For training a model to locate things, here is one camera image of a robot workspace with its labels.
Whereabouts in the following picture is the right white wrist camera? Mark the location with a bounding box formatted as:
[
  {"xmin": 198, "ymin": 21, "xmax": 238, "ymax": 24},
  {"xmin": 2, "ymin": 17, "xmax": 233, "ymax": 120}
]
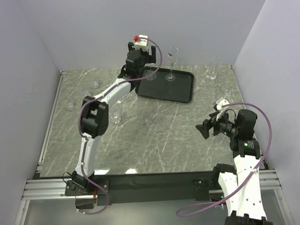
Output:
[{"xmin": 214, "ymin": 97, "xmax": 229, "ymax": 121}]

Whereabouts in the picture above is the clear flute glass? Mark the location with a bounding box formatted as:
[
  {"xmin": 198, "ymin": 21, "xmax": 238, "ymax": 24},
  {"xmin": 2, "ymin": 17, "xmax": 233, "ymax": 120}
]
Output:
[
  {"xmin": 205, "ymin": 56, "xmax": 221, "ymax": 80},
  {"xmin": 110, "ymin": 99, "xmax": 123, "ymax": 124}
]

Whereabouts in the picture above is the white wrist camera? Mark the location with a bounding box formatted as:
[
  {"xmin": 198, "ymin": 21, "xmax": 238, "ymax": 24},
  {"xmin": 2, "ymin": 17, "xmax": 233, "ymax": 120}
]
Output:
[
  {"xmin": 214, "ymin": 97, "xmax": 229, "ymax": 121},
  {"xmin": 133, "ymin": 35, "xmax": 149, "ymax": 52}
]

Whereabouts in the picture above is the black rectangular tray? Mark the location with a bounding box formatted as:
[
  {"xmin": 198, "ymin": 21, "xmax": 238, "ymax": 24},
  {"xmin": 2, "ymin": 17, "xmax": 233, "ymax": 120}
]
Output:
[{"xmin": 135, "ymin": 68, "xmax": 195, "ymax": 104}]

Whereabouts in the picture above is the champagne flute with dark mark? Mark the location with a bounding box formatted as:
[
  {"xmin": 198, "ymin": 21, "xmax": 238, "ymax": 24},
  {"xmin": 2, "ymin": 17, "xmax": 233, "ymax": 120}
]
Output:
[{"xmin": 166, "ymin": 46, "xmax": 178, "ymax": 82}]

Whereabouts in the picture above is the clear wine glass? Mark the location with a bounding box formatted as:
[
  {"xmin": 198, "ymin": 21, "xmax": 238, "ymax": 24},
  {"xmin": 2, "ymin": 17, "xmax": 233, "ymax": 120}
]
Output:
[{"xmin": 144, "ymin": 64, "xmax": 157, "ymax": 81}]

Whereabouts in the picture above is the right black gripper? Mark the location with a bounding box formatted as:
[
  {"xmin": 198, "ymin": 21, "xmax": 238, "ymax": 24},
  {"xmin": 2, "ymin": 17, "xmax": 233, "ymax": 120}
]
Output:
[{"xmin": 195, "ymin": 108, "xmax": 239, "ymax": 139}]

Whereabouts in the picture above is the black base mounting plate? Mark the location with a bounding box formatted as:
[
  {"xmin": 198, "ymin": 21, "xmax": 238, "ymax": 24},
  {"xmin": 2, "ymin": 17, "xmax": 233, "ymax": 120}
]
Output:
[{"xmin": 65, "ymin": 171, "xmax": 221, "ymax": 209}]

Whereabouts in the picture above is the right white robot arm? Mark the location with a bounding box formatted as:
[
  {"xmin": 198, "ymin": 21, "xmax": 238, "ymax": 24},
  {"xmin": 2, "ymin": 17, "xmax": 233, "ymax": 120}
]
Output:
[{"xmin": 196, "ymin": 109, "xmax": 273, "ymax": 225}]

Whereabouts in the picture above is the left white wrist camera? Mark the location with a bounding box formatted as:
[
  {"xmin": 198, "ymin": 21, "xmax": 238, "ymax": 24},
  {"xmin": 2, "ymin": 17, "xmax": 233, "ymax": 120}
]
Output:
[{"xmin": 133, "ymin": 35, "xmax": 149, "ymax": 52}]

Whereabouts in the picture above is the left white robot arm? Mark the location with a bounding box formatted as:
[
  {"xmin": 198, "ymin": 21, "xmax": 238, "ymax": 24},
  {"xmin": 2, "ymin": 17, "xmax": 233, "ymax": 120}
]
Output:
[{"xmin": 67, "ymin": 35, "xmax": 161, "ymax": 195}]

